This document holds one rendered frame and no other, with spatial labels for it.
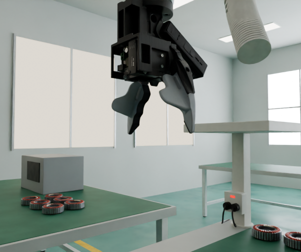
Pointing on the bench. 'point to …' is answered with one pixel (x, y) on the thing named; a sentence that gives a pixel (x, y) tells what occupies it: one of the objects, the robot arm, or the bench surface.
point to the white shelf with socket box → (244, 161)
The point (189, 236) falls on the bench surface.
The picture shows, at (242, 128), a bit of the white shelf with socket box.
